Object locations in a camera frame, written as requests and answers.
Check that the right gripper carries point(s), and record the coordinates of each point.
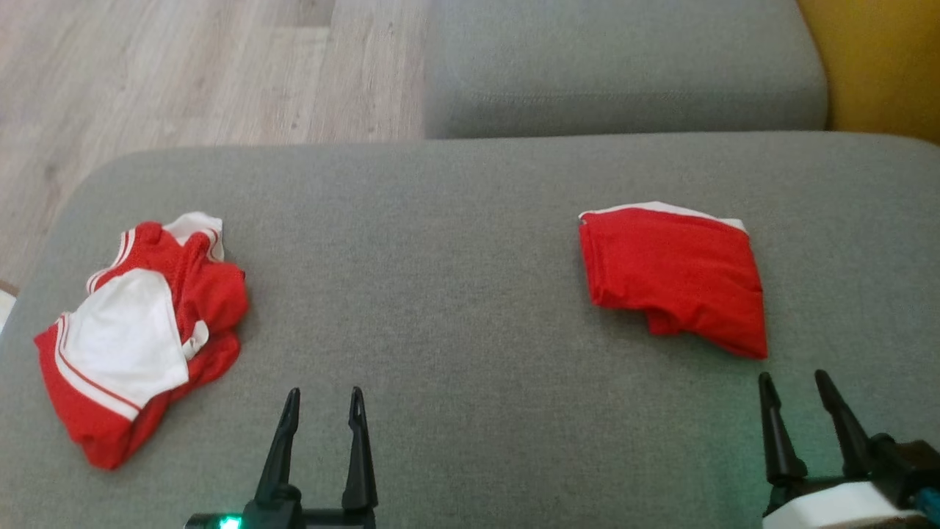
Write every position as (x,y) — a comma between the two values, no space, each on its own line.
(837,510)

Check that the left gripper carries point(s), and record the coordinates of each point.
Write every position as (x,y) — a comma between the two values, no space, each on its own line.
(308,519)

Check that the red shorts with white trim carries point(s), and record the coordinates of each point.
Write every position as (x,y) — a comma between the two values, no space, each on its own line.
(679,279)

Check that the red white basketball jersey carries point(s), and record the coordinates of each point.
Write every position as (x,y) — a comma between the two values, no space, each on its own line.
(139,330)

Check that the grey fabric sofa seat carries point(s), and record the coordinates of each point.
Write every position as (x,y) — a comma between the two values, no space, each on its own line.
(470,294)

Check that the large grey sofa cushion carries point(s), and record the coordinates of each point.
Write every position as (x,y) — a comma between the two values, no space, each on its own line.
(624,66)

